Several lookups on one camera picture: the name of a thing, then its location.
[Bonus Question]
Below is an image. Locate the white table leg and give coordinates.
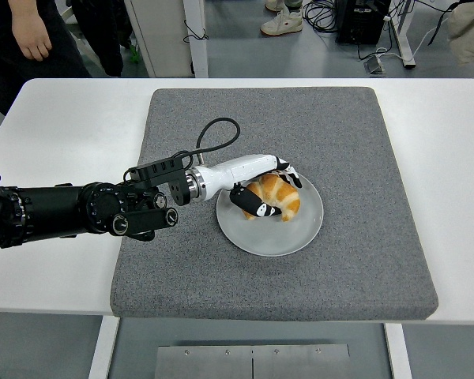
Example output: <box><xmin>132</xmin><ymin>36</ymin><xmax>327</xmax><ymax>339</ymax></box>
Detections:
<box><xmin>87</xmin><ymin>315</ymin><xmax>122</xmax><ymax>379</ymax></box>
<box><xmin>383</xmin><ymin>322</ymin><xmax>414</xmax><ymax>379</ymax></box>

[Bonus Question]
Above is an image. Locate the white desk leg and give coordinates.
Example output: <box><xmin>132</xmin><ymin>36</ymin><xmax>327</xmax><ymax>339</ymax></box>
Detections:
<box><xmin>182</xmin><ymin>0</ymin><xmax>209</xmax><ymax>79</ymax></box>
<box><xmin>389</xmin><ymin>0</ymin><xmax>416</xmax><ymax>70</ymax></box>

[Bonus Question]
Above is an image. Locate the black cable bundle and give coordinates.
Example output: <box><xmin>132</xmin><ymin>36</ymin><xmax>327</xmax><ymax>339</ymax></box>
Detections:
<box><xmin>302</xmin><ymin>0</ymin><xmax>340</xmax><ymax>33</ymax></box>

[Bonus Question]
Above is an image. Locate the person's hand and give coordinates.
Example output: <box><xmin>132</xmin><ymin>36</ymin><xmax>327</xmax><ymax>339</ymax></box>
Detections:
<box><xmin>11</xmin><ymin>13</ymin><xmax>53</xmax><ymax>62</ymax></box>

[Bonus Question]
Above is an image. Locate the grey round plate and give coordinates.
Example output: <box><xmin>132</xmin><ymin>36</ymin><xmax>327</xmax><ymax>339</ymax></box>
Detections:
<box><xmin>216</xmin><ymin>170</ymin><xmax>325</xmax><ymax>257</ymax></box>

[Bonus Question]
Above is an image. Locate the black computer case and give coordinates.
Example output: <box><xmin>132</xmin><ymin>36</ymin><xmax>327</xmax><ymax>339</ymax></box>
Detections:
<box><xmin>335</xmin><ymin>0</ymin><xmax>392</xmax><ymax>45</ymax></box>

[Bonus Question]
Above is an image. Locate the grey power adapter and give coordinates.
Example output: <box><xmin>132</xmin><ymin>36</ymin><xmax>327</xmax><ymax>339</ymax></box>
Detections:
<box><xmin>363</xmin><ymin>54</ymin><xmax>387</xmax><ymax>75</ymax></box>

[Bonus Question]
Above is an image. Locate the white cabinet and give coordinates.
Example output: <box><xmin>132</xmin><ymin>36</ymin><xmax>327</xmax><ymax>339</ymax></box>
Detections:
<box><xmin>122</xmin><ymin>0</ymin><xmax>194</xmax><ymax>79</ymax></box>

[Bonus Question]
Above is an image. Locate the beige cloth bag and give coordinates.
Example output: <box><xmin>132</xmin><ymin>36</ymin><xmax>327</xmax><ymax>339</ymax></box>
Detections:
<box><xmin>446</xmin><ymin>0</ymin><xmax>474</xmax><ymax>66</ymax></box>

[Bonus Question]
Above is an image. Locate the grey speckled mat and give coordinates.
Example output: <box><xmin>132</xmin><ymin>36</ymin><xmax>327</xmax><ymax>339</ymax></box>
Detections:
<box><xmin>109</xmin><ymin>87</ymin><xmax>439</xmax><ymax>323</ymax></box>

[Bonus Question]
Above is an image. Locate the white cable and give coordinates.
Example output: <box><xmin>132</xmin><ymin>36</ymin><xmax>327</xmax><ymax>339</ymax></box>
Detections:
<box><xmin>374</xmin><ymin>15</ymin><xmax>451</xmax><ymax>63</ymax></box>

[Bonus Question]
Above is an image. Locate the croissant bread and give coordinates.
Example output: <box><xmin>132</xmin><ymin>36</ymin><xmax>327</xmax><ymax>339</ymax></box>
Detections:
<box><xmin>240</xmin><ymin>173</ymin><xmax>302</xmax><ymax>223</ymax></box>

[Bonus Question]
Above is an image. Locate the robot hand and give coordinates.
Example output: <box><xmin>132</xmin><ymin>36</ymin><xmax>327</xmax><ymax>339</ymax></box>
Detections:
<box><xmin>201</xmin><ymin>153</ymin><xmax>303</xmax><ymax>221</ymax></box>

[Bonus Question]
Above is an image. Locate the black hanging cord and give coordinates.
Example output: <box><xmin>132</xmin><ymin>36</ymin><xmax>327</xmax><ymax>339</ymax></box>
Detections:
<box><xmin>182</xmin><ymin>18</ymin><xmax>209</xmax><ymax>43</ymax></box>

